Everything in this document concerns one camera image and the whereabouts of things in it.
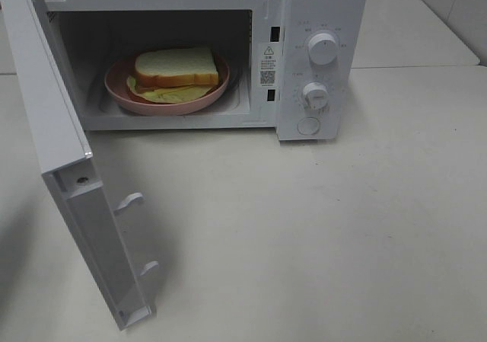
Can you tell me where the round door release button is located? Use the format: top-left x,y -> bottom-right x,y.
297,117 -> 320,136

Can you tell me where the pink round plate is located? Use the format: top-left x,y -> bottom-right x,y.
104,54 -> 231,116

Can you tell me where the sandwich with lettuce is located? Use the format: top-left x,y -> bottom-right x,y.
126,46 -> 220,104

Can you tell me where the white microwave door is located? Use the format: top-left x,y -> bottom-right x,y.
1,0 -> 154,330

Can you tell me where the lower white timer knob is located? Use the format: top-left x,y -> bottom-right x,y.
302,82 -> 329,110

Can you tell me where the white microwave oven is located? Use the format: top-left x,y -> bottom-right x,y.
44,0 -> 365,140

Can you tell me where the upper white power knob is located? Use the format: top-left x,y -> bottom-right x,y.
307,31 -> 339,66

